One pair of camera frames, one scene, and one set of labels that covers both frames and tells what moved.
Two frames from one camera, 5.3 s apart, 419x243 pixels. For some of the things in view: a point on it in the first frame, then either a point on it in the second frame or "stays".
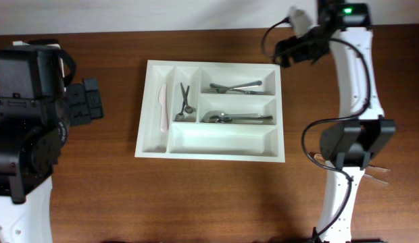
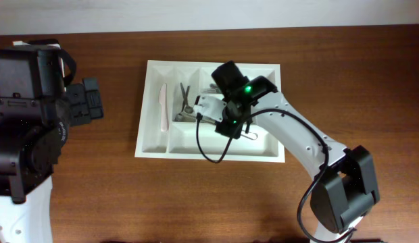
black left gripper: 87,95 stays
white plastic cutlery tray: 209,111 stays
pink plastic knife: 162,101 stays
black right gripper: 299,55 to 234,129
